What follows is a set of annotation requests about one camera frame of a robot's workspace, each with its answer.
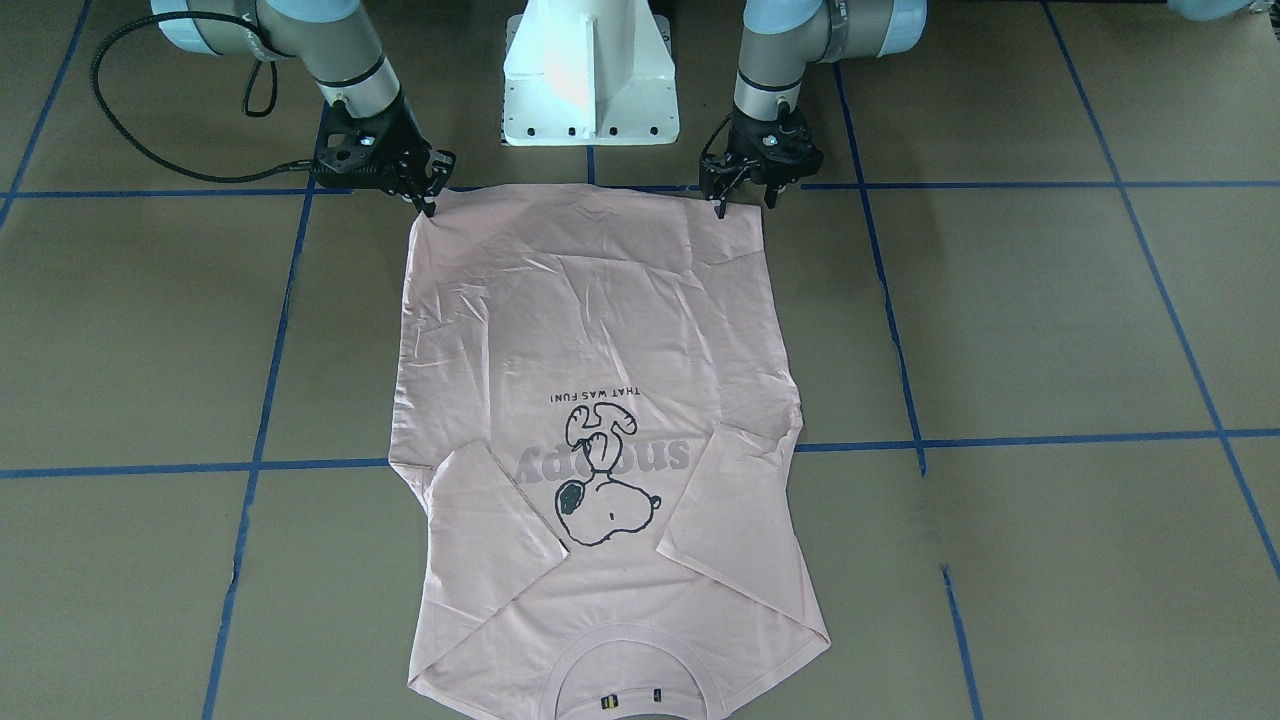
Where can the pink Snoopy t-shirt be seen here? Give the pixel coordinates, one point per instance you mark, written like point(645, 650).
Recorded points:
point(594, 409)

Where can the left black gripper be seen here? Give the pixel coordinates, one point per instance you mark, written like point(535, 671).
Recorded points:
point(741, 140)

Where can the white metal mount base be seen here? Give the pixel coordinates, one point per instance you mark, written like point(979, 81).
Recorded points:
point(582, 73)

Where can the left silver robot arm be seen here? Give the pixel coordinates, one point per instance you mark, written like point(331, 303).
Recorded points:
point(781, 39)

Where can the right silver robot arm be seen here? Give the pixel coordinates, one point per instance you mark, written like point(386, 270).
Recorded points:
point(334, 39)

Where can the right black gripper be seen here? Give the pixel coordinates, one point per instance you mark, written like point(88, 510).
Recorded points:
point(407, 140)

